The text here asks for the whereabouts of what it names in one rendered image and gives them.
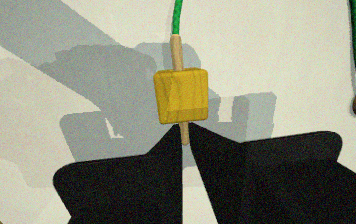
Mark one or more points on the yellow wooden block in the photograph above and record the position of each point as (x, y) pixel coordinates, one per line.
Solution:
(181, 96)

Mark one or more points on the wooden stick with green string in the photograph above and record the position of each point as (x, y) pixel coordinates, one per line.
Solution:
(177, 54)

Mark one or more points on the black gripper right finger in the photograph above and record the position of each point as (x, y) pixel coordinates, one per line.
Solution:
(228, 168)

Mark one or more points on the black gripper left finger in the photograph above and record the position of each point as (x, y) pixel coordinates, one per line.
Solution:
(154, 176)

